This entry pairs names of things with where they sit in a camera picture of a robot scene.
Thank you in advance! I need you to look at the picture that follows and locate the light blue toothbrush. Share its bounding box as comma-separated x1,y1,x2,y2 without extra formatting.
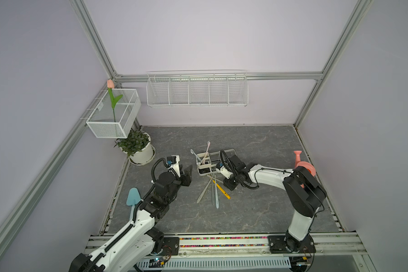
190,149,204,165
213,179,219,209

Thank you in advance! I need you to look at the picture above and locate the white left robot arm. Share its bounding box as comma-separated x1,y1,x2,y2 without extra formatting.
69,163,193,272

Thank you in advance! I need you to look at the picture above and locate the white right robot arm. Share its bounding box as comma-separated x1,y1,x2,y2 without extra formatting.
216,151,327,254

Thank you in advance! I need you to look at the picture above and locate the yellow toothbrush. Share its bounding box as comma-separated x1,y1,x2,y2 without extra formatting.
213,179,231,199

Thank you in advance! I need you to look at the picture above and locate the beige toothbrush holder tray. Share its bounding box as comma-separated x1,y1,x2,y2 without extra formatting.
197,151,221,176

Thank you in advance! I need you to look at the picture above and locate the grey toothbrush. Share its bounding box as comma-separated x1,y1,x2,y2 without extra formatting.
210,181,215,206

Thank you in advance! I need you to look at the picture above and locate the teal hand shovel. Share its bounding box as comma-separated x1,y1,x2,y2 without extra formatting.
126,188,141,220

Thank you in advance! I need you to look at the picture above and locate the potted green plant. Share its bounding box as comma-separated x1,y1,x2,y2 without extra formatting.
115,130,155,166

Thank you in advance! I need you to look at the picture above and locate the pink watering can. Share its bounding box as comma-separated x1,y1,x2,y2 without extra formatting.
294,151,316,177

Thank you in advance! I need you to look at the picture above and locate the artificial pink tulip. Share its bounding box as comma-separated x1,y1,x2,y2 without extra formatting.
107,79,123,122

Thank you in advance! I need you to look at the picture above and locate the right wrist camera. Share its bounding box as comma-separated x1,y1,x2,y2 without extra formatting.
216,162,232,179

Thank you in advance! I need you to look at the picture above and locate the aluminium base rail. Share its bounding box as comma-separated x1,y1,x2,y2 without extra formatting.
71,232,376,272

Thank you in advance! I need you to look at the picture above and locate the long white wire shelf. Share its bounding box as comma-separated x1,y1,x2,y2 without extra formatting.
146,70,249,108

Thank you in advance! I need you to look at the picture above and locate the white wire basket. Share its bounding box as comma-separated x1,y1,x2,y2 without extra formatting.
86,88,141,139

